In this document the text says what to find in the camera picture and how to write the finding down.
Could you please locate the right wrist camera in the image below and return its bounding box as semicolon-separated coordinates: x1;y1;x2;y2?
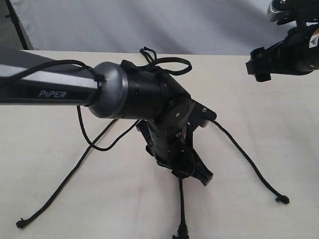
267;0;319;25

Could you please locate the black backdrop stand pole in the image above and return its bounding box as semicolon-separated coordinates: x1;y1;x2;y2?
5;0;29;50

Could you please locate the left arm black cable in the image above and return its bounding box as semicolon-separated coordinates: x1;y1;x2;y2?
0;57;192;152

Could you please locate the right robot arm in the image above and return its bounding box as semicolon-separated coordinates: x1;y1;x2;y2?
246;24;319;82

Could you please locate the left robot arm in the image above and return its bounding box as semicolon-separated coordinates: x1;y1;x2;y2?
0;48;216;185

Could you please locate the white backdrop cloth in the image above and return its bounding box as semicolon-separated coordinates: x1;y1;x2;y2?
12;0;294;55

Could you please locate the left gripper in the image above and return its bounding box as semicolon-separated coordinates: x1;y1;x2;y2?
137;120;213;186

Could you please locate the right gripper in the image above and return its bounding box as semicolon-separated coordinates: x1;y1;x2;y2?
246;42;286;82

